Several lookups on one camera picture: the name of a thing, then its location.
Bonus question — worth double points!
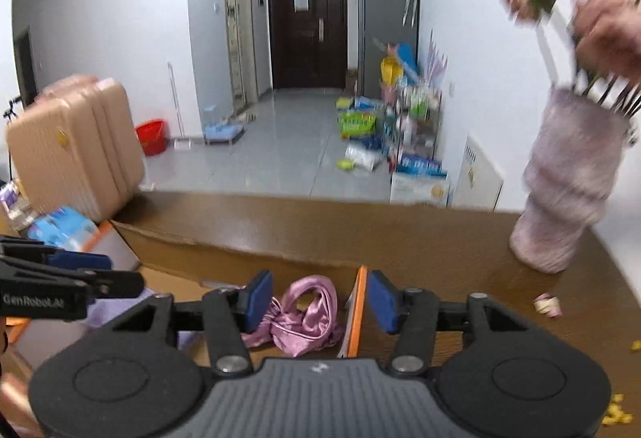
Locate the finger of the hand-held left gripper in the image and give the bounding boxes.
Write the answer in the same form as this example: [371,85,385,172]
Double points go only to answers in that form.
[0,236,113,271]
[0,264,147,303]

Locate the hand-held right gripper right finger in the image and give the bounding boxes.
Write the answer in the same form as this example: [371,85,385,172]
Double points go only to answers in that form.
[367,270,530,377]

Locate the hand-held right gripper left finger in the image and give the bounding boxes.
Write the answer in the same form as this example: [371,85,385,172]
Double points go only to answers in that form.
[107,270,275,377]

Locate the pink satin scrunchie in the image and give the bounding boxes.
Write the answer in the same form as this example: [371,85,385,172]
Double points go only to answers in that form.
[242,275,345,359]

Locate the orange cardboard box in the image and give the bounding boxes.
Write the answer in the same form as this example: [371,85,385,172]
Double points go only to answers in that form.
[10,190,524,369]

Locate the blue tissue packet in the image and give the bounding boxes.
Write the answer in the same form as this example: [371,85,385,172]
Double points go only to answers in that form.
[27,206,99,249]

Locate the white carton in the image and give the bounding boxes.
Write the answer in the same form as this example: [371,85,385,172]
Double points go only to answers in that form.
[390,172,451,209]

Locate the pink suitcase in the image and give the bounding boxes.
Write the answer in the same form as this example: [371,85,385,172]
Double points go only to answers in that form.
[5,74,146,224]

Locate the red bucket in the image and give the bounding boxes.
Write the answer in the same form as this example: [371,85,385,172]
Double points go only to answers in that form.
[135,119,167,157]

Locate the blue floor tray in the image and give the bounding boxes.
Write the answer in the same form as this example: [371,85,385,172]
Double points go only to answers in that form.
[203,122,246,146]

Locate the green packet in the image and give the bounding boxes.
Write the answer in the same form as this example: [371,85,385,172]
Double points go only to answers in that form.
[340,111,377,140]

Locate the storage rack with bottles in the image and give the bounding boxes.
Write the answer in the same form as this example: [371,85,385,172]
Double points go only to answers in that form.
[381,80,444,174]

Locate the white mop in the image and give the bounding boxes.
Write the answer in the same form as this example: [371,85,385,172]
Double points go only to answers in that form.
[166,62,192,151]

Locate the pink textured vase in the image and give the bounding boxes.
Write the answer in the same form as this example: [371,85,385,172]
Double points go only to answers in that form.
[509,86,630,275]

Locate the yellow crumbs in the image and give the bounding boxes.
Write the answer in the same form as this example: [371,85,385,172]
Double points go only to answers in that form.
[600,392,628,427]

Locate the dark brown door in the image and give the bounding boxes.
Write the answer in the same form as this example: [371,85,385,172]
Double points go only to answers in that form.
[266,0,348,91]

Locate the grey refrigerator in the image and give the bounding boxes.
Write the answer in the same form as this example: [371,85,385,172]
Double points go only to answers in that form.
[361,0,421,99]

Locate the artificial pink flowers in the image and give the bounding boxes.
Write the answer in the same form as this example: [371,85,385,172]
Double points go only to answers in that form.
[499,0,641,118]

